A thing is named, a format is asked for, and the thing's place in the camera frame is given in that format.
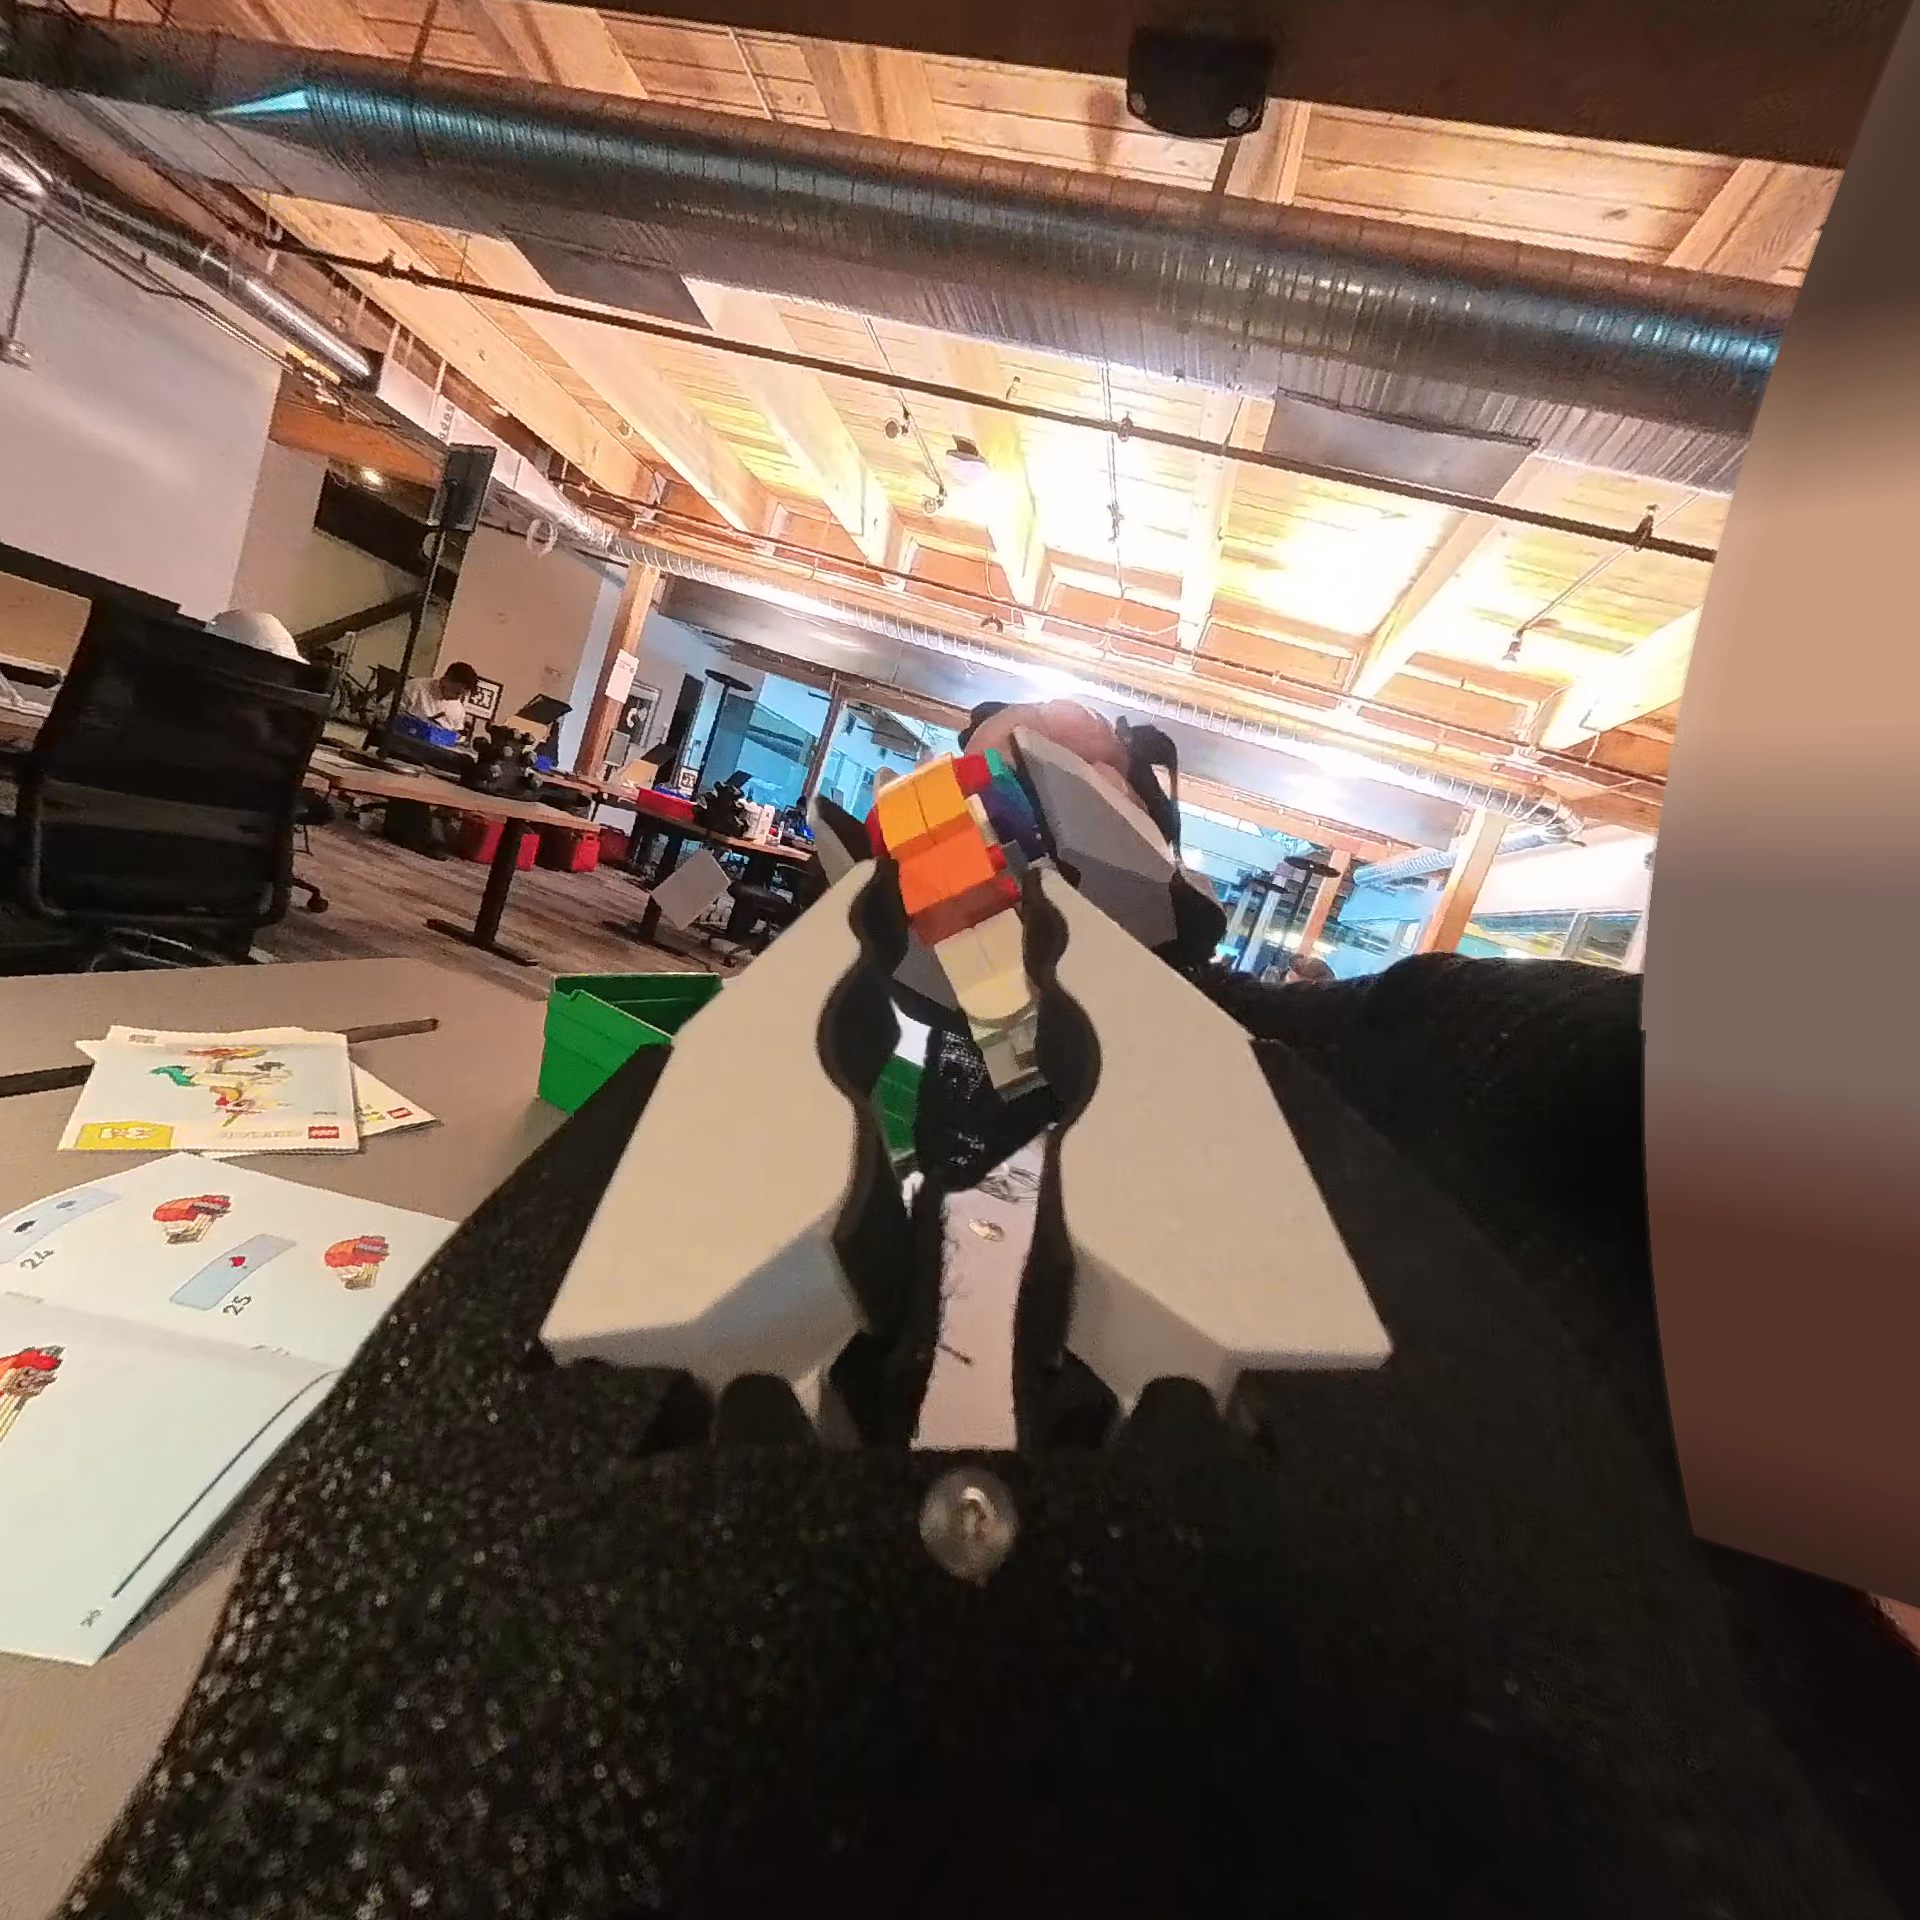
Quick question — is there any slim silver duct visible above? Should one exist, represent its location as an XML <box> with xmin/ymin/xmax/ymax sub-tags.
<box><xmin>0</xmin><ymin>151</ymin><xmax>378</xmax><ymax>392</ymax></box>

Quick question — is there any wooden office desk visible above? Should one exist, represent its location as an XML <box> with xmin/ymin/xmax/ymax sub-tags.
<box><xmin>307</xmin><ymin>750</ymin><xmax>603</xmax><ymax>966</ymax></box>

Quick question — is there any black ceiling device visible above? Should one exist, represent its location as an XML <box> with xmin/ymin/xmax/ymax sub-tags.
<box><xmin>1124</xmin><ymin>28</ymin><xmax>1278</xmax><ymax>142</ymax></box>

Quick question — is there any black table divider strip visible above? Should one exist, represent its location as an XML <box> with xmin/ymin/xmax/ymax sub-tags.
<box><xmin>0</xmin><ymin>1017</ymin><xmax>440</xmax><ymax>1099</ymax></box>

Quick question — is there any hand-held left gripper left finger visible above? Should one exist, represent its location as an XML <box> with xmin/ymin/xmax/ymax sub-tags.
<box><xmin>541</xmin><ymin>862</ymin><xmax>917</xmax><ymax>1446</ymax></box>

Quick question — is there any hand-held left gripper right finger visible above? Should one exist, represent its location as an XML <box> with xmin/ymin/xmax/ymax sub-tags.
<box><xmin>1015</xmin><ymin>870</ymin><xmax>1392</xmax><ymax>1446</ymax></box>

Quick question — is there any open pale blue instruction booklet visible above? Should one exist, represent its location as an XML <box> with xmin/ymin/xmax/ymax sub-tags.
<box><xmin>0</xmin><ymin>1151</ymin><xmax>460</xmax><ymax>1669</ymax></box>

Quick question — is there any empty green plastic bin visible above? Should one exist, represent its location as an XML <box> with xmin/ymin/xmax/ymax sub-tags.
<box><xmin>541</xmin><ymin>974</ymin><xmax>924</xmax><ymax>1149</ymax></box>

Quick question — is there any black mesh office chair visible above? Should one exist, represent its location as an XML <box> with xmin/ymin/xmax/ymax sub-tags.
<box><xmin>14</xmin><ymin>592</ymin><xmax>334</xmax><ymax>968</ymax></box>

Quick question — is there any long dark ceiling duct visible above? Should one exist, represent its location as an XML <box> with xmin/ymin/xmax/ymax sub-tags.
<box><xmin>209</xmin><ymin>75</ymin><xmax>1792</xmax><ymax>437</ymax></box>

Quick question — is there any small closed instruction booklet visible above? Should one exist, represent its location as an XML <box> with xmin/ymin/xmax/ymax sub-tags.
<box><xmin>61</xmin><ymin>1027</ymin><xmax>367</xmax><ymax>1157</ymax></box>
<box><xmin>346</xmin><ymin>1053</ymin><xmax>440</xmax><ymax>1137</ymax></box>

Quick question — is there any person's right hand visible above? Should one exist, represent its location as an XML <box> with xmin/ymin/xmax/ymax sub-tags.
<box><xmin>982</xmin><ymin>698</ymin><xmax>1131</xmax><ymax>762</ymax></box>

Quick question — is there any colourful rainbow lego model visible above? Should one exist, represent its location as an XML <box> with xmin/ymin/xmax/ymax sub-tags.
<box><xmin>863</xmin><ymin>750</ymin><xmax>1052</xmax><ymax>1082</ymax></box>

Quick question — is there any wooden support post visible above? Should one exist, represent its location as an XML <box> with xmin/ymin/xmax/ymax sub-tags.
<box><xmin>1416</xmin><ymin>802</ymin><xmax>1510</xmax><ymax>956</ymax></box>

